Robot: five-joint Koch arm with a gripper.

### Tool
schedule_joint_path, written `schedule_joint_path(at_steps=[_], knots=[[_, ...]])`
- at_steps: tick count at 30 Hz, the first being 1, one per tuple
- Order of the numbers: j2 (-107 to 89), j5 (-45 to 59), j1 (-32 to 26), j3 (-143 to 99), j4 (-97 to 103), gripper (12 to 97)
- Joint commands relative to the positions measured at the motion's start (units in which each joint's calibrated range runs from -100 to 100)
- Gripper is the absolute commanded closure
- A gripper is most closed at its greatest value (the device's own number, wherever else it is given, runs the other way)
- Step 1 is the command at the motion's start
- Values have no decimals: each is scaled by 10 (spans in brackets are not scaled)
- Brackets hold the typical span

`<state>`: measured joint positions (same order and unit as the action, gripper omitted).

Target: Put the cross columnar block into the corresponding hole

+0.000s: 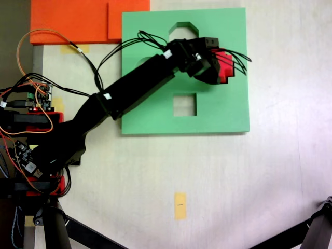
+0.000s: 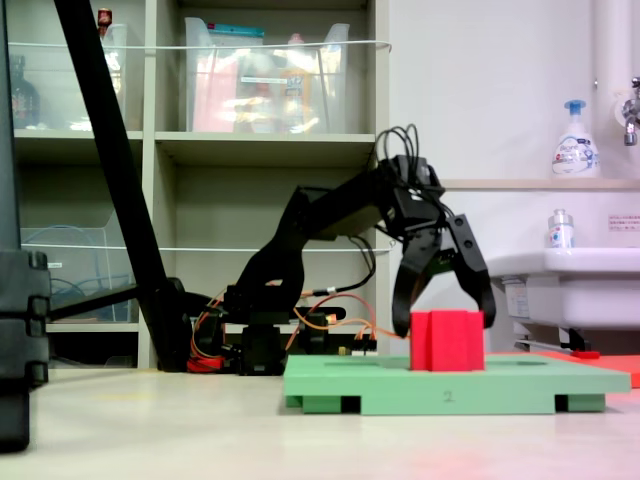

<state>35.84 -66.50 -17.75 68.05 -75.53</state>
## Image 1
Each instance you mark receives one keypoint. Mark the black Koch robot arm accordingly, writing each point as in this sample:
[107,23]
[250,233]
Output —
[135,83]

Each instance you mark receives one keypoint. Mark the red and black table clamp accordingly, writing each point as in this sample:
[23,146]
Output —
[31,119]
[59,181]

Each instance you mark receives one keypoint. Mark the green shape sorter board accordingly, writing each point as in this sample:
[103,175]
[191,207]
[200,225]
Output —
[228,111]

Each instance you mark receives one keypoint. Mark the large orange foam slab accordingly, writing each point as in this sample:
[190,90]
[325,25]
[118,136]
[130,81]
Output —
[67,23]

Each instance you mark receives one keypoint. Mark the yellow printed tape label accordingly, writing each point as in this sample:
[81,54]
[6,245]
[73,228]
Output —
[180,211]

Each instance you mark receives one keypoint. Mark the black circuit board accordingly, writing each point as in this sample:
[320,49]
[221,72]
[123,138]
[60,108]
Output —
[28,166]

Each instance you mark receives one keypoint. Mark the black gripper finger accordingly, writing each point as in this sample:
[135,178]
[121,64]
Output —
[214,54]
[208,76]

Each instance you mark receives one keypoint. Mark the red cross columnar block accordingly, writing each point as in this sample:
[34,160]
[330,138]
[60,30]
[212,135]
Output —
[227,67]

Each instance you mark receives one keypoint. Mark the yellow masking tape piece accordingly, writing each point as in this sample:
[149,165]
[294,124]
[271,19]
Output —
[59,103]
[66,49]

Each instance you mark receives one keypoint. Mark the thick black tripod leg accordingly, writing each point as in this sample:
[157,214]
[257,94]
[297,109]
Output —
[319,230]
[54,233]

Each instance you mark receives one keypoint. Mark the green terminal circuit board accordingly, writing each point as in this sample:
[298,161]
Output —
[42,99]

